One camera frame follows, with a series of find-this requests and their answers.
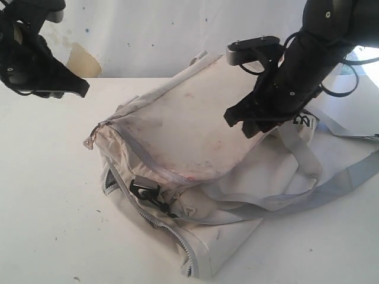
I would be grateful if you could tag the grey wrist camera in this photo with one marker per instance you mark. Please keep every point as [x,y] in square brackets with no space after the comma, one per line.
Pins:
[261,49]
[55,16]

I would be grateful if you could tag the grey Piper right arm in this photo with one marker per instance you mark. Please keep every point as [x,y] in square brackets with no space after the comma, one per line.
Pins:
[294,70]

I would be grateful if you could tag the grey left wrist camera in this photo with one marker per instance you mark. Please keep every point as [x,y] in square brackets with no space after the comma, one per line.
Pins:
[55,16]

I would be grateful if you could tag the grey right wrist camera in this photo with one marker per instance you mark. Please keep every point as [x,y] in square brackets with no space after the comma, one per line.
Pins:
[261,49]

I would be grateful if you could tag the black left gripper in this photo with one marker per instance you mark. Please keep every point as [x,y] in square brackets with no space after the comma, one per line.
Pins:
[27,64]

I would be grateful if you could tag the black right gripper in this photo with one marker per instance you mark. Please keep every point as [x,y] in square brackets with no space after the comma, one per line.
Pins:
[272,102]

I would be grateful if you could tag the white fabric backpack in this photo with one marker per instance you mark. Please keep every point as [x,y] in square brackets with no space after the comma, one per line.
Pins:
[197,187]

